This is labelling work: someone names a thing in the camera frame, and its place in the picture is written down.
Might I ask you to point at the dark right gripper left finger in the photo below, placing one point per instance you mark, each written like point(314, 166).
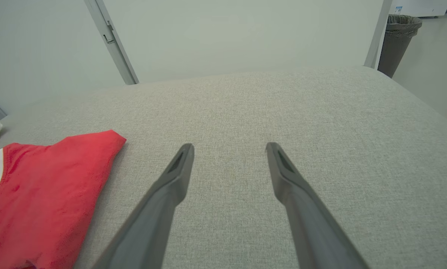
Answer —
point(152, 224)

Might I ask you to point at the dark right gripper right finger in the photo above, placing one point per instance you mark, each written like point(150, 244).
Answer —
point(313, 231)

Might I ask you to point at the red white sports jersey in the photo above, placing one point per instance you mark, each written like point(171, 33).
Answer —
point(40, 194)

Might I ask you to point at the grey fabric sofa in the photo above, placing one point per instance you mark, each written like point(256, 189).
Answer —
point(320, 119)

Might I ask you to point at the dark grey trash bin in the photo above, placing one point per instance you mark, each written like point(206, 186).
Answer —
point(397, 41)

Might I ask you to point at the white cabinet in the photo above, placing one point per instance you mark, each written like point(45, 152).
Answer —
point(421, 6)

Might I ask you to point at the grey partition post with latch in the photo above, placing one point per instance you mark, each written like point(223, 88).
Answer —
point(113, 45)

